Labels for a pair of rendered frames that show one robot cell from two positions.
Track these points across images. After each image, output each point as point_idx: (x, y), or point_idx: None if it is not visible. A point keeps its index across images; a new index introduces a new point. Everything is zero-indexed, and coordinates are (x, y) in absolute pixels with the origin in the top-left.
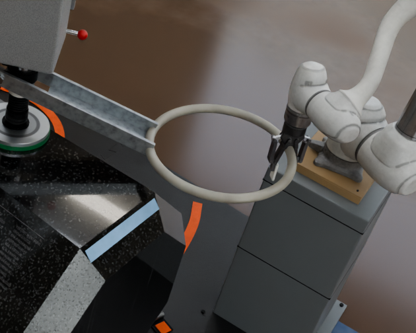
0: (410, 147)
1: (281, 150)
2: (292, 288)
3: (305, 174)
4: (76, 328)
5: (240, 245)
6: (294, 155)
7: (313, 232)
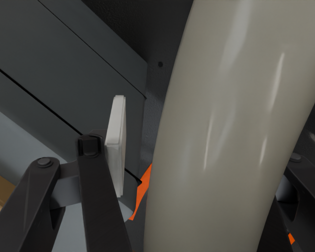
0: None
1: (279, 237)
2: (59, 13)
3: (0, 180)
4: None
5: (142, 96)
6: (240, 116)
7: (4, 28)
